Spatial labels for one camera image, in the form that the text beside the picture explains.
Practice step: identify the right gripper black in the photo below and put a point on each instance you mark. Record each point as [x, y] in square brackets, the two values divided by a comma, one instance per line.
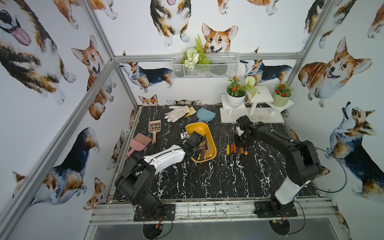
[237, 142]

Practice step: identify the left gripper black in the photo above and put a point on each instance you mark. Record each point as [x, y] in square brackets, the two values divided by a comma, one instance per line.
[197, 147]

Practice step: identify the yellow plastic storage box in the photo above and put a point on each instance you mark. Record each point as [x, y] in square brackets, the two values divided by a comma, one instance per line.
[203, 129]

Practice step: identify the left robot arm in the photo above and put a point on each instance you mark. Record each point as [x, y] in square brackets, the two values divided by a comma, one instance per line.
[137, 176]

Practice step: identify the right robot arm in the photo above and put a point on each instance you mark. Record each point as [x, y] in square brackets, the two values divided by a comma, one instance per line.
[302, 162]

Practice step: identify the white stepped plant stand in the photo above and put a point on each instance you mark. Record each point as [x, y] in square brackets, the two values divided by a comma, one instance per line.
[261, 110]

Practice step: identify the blue plastic dustpan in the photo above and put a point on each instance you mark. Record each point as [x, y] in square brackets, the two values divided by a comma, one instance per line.
[205, 115]

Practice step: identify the yellow cloth under glove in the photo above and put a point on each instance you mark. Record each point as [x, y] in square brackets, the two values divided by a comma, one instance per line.
[191, 112]

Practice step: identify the white work glove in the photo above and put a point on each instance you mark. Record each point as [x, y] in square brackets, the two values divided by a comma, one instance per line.
[176, 113]

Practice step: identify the white pot red flowers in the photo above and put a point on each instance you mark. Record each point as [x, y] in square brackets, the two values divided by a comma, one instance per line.
[235, 93]

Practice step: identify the brown plastic slotted scoop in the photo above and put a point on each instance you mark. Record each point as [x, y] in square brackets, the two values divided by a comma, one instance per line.
[154, 128]

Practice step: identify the white hydrangea flower sprig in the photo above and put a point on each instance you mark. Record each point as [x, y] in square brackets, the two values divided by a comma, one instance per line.
[249, 86]

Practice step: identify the green pot red flowers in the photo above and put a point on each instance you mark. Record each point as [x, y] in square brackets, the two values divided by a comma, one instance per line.
[281, 95]

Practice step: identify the pink hand brush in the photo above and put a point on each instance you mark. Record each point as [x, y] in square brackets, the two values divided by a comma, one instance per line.
[138, 143]

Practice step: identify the green fern with white flowers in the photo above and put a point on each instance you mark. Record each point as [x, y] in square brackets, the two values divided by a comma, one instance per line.
[195, 58]

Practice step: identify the white wire wall basket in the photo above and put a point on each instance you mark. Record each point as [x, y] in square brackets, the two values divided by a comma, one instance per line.
[221, 66]

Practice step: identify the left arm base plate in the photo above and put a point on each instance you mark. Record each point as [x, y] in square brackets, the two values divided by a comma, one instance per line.
[163, 212]

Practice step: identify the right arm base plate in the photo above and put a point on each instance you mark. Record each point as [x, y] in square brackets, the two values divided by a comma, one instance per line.
[285, 211]

